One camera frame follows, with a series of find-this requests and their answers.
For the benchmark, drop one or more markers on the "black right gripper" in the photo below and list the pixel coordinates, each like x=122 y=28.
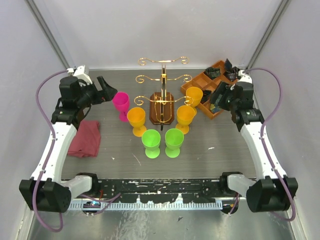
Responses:
x=220 y=94

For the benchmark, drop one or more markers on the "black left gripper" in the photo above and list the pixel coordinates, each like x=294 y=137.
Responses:
x=100 y=89

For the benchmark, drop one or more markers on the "pink plastic wine glass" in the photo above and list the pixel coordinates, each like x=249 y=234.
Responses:
x=121 y=102

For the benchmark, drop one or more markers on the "orange wine glass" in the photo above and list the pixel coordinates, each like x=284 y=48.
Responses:
x=195 y=95
x=137 y=118
x=184 y=115

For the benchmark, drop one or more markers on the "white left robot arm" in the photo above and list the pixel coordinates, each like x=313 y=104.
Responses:
x=45 y=191

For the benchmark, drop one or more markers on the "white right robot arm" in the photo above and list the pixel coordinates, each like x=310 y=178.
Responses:
x=272 y=190

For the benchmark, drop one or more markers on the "green wine glass right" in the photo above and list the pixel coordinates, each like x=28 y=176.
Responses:
x=174 y=139

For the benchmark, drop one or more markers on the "green wine glass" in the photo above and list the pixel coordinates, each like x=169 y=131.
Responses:
x=174 y=139
x=151 y=140

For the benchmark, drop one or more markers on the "green wine glass left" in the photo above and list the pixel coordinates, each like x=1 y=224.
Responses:
x=151 y=140

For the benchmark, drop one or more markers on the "blue yellow patterned cloth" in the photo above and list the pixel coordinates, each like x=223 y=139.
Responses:
x=214 y=108

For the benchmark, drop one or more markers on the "black rolled belt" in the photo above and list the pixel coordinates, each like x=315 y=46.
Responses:
x=206 y=95

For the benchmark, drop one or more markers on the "orange wooden divided tray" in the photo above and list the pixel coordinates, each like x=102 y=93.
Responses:
x=205 y=83

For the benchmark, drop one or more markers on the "dark green patterned cloth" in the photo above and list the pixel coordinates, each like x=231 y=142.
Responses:
x=212 y=72

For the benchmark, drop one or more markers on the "dark blue folded cloth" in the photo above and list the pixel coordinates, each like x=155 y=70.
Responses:
x=230 y=72

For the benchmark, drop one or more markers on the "red folded cloth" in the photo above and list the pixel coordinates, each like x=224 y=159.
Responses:
x=86 y=142

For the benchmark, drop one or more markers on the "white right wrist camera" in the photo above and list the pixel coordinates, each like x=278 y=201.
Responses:
x=244 y=79

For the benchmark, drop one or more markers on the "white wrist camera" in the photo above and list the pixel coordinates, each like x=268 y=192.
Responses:
x=81 y=72
x=244 y=79

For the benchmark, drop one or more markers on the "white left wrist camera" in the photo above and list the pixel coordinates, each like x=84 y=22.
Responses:
x=81 y=72

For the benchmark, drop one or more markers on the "gold wire wine glass rack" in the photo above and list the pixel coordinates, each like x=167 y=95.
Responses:
x=162 y=104

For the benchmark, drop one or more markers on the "black mounting rail base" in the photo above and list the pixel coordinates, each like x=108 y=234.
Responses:
x=161 y=190

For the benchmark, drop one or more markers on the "grey slotted cable duct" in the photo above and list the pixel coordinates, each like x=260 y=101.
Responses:
x=78 y=205

